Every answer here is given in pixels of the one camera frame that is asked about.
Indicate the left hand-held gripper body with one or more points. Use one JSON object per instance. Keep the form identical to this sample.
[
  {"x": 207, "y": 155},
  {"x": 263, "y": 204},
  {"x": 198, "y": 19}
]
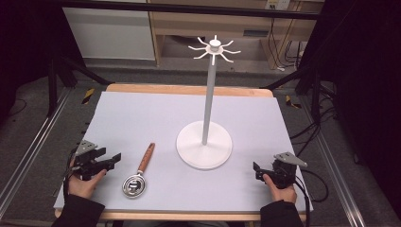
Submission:
[{"x": 85, "y": 159}]

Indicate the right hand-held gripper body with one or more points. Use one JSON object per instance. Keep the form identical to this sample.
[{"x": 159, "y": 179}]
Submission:
[{"x": 285, "y": 170}]

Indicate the white hook stand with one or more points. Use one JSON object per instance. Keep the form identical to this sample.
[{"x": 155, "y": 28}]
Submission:
[{"x": 206, "y": 126}]

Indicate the person's right hand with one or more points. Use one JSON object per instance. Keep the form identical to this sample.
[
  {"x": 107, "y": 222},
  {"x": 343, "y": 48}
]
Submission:
[{"x": 280, "y": 192}]

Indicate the person's left hand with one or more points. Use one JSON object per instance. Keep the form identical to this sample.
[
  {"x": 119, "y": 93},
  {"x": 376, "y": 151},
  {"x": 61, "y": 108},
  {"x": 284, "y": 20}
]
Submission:
[{"x": 82, "y": 186}]

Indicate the light grey table mat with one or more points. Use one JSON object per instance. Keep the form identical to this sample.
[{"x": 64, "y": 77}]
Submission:
[{"x": 176, "y": 142}]

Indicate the white cabinet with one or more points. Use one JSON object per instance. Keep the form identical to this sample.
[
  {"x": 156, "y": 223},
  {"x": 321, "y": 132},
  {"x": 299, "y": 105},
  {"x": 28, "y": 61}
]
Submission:
[{"x": 110, "y": 33}]

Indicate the wooden desk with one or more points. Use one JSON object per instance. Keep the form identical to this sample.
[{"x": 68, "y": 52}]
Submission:
[{"x": 217, "y": 31}]

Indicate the black metal frame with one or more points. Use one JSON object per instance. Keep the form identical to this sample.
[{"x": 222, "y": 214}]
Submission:
[{"x": 189, "y": 9}]

